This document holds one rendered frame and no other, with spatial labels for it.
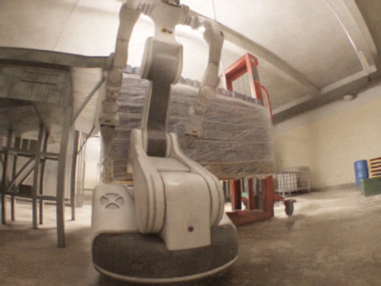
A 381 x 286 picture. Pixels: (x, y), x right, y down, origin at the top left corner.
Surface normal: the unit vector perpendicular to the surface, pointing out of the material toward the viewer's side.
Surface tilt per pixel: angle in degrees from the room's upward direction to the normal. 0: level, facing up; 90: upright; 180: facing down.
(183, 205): 90
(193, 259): 89
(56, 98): 90
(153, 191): 70
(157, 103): 110
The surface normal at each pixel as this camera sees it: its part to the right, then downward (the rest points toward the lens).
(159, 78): 0.41, 0.11
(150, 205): 0.41, -0.19
